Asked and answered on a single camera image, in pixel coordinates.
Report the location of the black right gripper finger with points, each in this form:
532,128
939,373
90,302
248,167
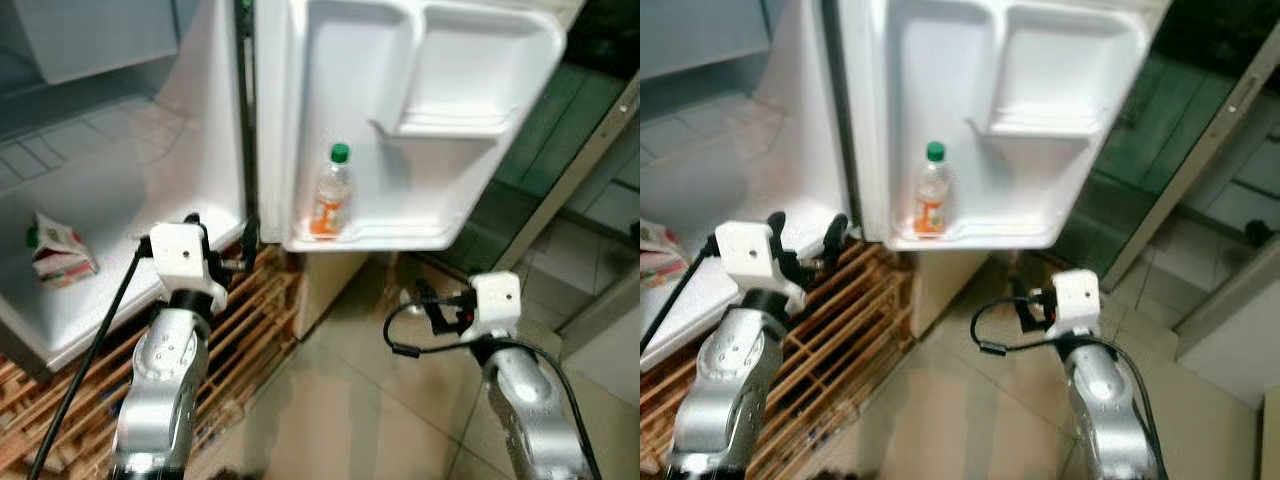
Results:
429,290
438,318
1030,317
1023,288

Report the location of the orange juice bottle green cap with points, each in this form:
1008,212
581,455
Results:
932,208
330,210

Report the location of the white red green carton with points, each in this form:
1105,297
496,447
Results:
62,260
662,262

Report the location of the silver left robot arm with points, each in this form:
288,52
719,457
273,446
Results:
725,390
160,390

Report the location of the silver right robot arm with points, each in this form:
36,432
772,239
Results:
1100,410
525,410

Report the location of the white fridge door shelf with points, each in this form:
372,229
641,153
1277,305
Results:
450,125
1040,125

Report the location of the fridge door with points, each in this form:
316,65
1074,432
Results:
920,60
340,60

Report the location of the wooden slat pallet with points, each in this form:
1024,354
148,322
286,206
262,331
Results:
250,320
850,320

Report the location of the beige cabinet side panel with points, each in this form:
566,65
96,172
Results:
935,285
325,290

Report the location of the white cabinet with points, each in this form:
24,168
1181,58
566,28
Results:
1235,340

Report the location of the dark green panel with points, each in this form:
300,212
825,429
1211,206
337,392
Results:
1160,130
560,130

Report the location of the grey freezer compartment flap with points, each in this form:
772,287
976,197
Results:
90,35

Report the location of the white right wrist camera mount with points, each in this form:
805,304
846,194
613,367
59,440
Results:
497,300
1078,298

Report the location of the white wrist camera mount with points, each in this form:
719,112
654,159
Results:
180,255
1078,298
497,300
745,255

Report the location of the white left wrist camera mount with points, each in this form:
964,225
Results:
180,255
745,255

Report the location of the beige door frame beam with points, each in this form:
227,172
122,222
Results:
1215,125
590,150

